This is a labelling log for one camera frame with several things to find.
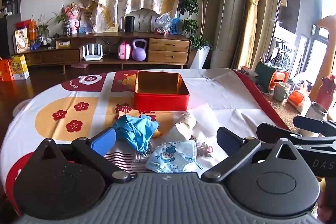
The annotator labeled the black cylinder speaker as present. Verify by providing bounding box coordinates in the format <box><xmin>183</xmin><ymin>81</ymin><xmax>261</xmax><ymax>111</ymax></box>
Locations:
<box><xmin>125</xmin><ymin>16</ymin><xmax>135</xmax><ymax>33</ymax></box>

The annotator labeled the orange gift box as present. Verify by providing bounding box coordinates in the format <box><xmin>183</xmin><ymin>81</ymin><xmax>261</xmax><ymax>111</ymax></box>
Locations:
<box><xmin>0</xmin><ymin>57</ymin><xmax>15</xmax><ymax>82</ymax></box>

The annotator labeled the white router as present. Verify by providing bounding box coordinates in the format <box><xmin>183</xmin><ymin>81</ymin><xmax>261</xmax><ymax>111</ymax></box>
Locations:
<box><xmin>82</xmin><ymin>43</ymin><xmax>103</xmax><ymax>61</ymax></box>

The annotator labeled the small potted grass plant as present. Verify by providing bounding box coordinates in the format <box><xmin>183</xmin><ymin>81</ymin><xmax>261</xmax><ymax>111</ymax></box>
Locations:
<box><xmin>34</xmin><ymin>14</ymin><xmax>50</xmax><ymax>42</ymax></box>

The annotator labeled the blue cartoon face mask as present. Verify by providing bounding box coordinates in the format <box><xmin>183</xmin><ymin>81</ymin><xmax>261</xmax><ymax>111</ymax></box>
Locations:
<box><xmin>145</xmin><ymin>140</ymin><xmax>204</xmax><ymax>173</ymax></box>

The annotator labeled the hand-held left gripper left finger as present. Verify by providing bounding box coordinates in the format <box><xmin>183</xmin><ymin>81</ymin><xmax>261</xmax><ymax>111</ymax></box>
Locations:
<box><xmin>34</xmin><ymin>127</ymin><xmax>132</xmax><ymax>184</ymax></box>

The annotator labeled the pink doll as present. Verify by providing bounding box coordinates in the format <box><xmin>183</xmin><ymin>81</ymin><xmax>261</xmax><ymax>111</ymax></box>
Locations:
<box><xmin>66</xmin><ymin>3</ymin><xmax>84</xmax><ymax>34</ymax></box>

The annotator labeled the small dark trinket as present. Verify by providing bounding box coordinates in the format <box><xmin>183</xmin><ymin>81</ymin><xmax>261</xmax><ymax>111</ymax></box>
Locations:
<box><xmin>190</xmin><ymin>135</ymin><xmax>217</xmax><ymax>159</ymax></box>

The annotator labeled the tall potted grass plant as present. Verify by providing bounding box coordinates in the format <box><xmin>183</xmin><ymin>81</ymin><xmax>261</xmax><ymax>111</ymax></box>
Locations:
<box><xmin>52</xmin><ymin>2</ymin><xmax>71</xmax><ymax>35</ymax></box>

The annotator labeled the white steel tumbler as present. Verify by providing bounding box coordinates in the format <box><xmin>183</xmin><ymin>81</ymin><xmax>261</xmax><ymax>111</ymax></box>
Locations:
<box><xmin>299</xmin><ymin>102</ymin><xmax>328</xmax><ymax>136</ymax></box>

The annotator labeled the red bottle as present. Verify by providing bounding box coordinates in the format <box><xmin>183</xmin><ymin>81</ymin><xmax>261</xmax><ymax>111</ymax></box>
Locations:
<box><xmin>314</xmin><ymin>74</ymin><xmax>336</xmax><ymax>109</ymax></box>

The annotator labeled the pastel picture frame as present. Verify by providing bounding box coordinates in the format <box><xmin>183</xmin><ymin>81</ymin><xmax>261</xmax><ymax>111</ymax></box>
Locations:
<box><xmin>79</xmin><ymin>11</ymin><xmax>92</xmax><ymax>33</ymax></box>

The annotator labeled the black coffee machine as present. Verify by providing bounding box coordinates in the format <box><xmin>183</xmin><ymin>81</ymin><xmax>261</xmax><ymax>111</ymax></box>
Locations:
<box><xmin>0</xmin><ymin>0</ymin><xmax>21</xmax><ymax>16</ymax></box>

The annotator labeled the yellow white carton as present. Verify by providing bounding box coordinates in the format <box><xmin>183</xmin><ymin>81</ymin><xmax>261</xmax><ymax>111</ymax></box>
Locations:
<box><xmin>11</xmin><ymin>54</ymin><xmax>30</xmax><ymax>80</ymax></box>

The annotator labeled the striped cloth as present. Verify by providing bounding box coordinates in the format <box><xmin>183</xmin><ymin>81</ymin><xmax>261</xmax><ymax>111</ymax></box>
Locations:
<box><xmin>105</xmin><ymin>145</ymin><xmax>155</xmax><ymax>170</ymax></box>

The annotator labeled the cream shell-shaped cushion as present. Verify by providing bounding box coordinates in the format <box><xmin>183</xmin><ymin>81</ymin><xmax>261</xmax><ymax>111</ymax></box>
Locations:
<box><xmin>123</xmin><ymin>8</ymin><xmax>158</xmax><ymax>33</ymax></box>

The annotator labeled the orange white container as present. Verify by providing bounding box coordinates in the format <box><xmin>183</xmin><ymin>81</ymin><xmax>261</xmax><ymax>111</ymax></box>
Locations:
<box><xmin>287</xmin><ymin>90</ymin><xmax>306</xmax><ymax>111</ymax></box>

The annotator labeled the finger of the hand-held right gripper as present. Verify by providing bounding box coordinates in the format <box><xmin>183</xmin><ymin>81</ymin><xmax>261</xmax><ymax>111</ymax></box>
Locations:
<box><xmin>293</xmin><ymin>116</ymin><xmax>336</xmax><ymax>135</ymax></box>
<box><xmin>257</xmin><ymin>123</ymin><xmax>302</xmax><ymax>147</ymax></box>

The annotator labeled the red flat box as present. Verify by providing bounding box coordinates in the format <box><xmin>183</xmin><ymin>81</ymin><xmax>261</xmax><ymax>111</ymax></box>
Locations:
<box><xmin>15</xmin><ymin>20</ymin><xmax>32</xmax><ymax>30</ymax></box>

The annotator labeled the printed beige gift bag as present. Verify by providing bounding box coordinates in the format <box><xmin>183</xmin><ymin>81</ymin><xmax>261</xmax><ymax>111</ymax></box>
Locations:
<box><xmin>13</xmin><ymin>28</ymin><xmax>30</xmax><ymax>54</ymax></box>

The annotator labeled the clear plastic bag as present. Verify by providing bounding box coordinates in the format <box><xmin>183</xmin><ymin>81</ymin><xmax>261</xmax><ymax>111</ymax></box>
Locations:
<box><xmin>153</xmin><ymin>13</ymin><xmax>174</xmax><ymax>35</ymax></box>

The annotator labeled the yellow curtain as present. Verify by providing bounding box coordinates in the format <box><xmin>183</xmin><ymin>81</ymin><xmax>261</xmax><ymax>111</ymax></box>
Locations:
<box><xmin>231</xmin><ymin>0</ymin><xmax>282</xmax><ymax>69</ymax></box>

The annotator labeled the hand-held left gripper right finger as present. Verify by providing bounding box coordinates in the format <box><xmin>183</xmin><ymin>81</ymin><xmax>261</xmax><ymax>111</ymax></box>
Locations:
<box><xmin>201</xmin><ymin>126</ymin><xmax>302</xmax><ymax>184</ymax></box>

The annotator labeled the person's right hand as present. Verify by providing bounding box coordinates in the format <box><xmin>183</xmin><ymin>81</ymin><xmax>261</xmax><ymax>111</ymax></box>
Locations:
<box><xmin>316</xmin><ymin>177</ymin><xmax>336</xmax><ymax>223</ymax></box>

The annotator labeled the blue plastic glove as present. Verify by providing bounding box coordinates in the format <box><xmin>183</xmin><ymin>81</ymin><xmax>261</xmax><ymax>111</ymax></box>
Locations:
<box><xmin>113</xmin><ymin>114</ymin><xmax>160</xmax><ymax>152</ymax></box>

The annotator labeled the white standing air conditioner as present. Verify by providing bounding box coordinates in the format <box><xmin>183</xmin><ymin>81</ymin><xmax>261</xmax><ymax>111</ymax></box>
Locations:
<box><xmin>210</xmin><ymin>0</ymin><xmax>247</xmax><ymax>69</ymax></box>

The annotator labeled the green desk organizer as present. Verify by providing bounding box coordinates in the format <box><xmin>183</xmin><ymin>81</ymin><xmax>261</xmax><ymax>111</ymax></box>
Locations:
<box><xmin>255</xmin><ymin>61</ymin><xmax>289</xmax><ymax>93</ymax></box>

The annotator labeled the green mug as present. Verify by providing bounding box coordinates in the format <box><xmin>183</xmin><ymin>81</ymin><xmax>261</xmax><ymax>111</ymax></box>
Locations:
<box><xmin>273</xmin><ymin>81</ymin><xmax>291</xmax><ymax>102</ymax></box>

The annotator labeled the red tin box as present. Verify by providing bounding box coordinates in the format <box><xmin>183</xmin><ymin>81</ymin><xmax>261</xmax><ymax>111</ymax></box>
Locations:
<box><xmin>133</xmin><ymin>71</ymin><xmax>190</xmax><ymax>111</ymax></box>

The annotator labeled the orange tall box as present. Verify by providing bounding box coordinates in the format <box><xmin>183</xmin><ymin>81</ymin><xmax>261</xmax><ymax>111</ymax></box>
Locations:
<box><xmin>28</xmin><ymin>21</ymin><xmax>37</xmax><ymax>40</ymax></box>

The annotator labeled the printed red white tablecloth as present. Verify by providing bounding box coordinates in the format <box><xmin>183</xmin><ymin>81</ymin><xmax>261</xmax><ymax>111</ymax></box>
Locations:
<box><xmin>0</xmin><ymin>68</ymin><xmax>289</xmax><ymax>216</ymax></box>

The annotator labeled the purple kettlebell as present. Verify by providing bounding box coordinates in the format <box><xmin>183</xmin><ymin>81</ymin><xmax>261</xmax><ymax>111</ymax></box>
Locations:
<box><xmin>131</xmin><ymin>39</ymin><xmax>147</xmax><ymax>61</ymax></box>

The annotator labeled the potted tree in white planter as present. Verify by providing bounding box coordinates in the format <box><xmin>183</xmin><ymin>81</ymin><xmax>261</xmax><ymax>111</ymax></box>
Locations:
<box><xmin>178</xmin><ymin>0</ymin><xmax>222</xmax><ymax>69</ymax></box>

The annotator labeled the pink toy suitcase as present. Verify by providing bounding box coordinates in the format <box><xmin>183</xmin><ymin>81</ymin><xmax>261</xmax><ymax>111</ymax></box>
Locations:
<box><xmin>118</xmin><ymin>41</ymin><xmax>132</xmax><ymax>60</ymax></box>

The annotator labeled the wooden TV cabinet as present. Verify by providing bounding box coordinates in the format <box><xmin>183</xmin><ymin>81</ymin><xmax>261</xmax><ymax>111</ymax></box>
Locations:
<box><xmin>22</xmin><ymin>32</ymin><xmax>192</xmax><ymax>73</ymax></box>

